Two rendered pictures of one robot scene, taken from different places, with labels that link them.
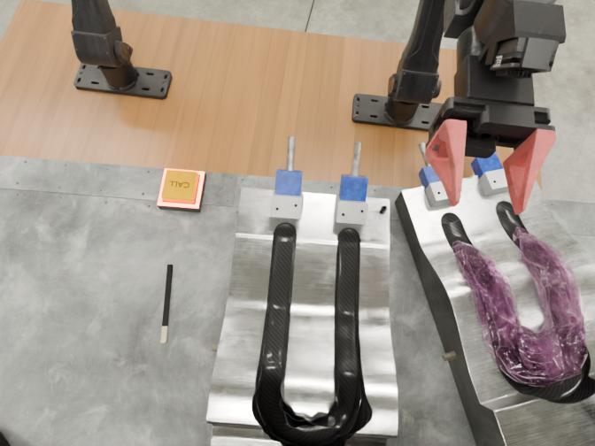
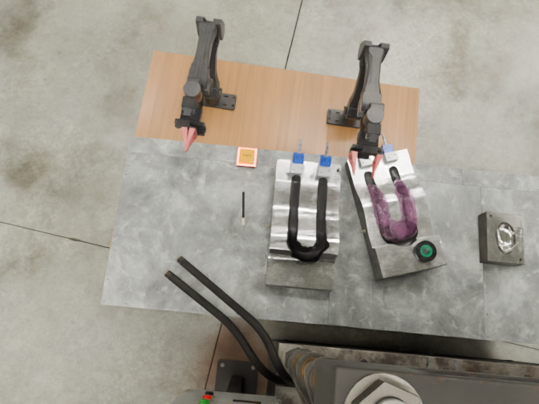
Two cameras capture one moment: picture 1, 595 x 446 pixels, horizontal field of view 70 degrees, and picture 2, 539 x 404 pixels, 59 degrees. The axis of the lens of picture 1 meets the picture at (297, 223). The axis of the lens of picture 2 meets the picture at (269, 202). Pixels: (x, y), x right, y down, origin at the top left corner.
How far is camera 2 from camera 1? 1.20 m
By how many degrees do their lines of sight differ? 6
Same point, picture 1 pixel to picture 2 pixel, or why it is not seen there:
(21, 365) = (185, 232)
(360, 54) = (332, 85)
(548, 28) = (376, 131)
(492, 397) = (377, 245)
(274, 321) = (292, 215)
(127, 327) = (227, 218)
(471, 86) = (359, 140)
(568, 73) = (484, 61)
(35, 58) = (167, 86)
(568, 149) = (476, 118)
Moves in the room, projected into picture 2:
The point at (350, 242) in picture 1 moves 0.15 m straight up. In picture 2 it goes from (323, 183) to (330, 171)
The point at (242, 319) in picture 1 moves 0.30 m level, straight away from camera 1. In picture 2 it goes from (279, 214) to (239, 152)
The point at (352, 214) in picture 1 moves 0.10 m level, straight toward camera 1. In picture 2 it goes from (325, 172) to (315, 194)
